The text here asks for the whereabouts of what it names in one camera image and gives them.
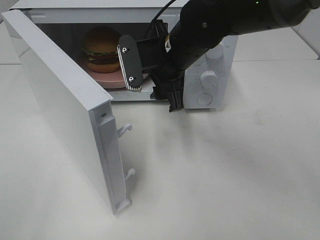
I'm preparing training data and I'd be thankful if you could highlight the white lower microwave knob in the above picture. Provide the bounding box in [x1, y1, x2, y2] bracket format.
[200, 70, 218, 89]

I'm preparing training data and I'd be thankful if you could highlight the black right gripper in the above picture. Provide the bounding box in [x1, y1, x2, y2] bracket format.
[136, 21, 184, 113]

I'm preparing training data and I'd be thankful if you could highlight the pink plate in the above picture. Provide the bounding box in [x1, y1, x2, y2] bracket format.
[76, 54, 126, 89]

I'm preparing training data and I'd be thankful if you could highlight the white microwave door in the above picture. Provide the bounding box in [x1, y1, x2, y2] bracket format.
[2, 9, 135, 215]

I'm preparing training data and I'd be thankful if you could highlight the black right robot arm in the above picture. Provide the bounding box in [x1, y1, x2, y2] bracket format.
[137, 0, 320, 111]

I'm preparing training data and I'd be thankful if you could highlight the toy hamburger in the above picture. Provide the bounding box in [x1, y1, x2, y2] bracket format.
[83, 26, 121, 73]

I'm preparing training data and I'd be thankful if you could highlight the white microwave knob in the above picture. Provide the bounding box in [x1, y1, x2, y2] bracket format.
[205, 41, 225, 60]
[200, 70, 218, 89]

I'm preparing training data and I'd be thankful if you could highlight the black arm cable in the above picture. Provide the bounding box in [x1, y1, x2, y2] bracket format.
[146, 0, 177, 38]

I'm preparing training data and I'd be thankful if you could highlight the white round door button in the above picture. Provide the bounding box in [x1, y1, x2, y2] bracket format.
[197, 93, 213, 106]

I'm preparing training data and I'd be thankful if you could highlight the white upper microwave knob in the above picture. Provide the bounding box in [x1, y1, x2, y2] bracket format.
[205, 41, 225, 60]

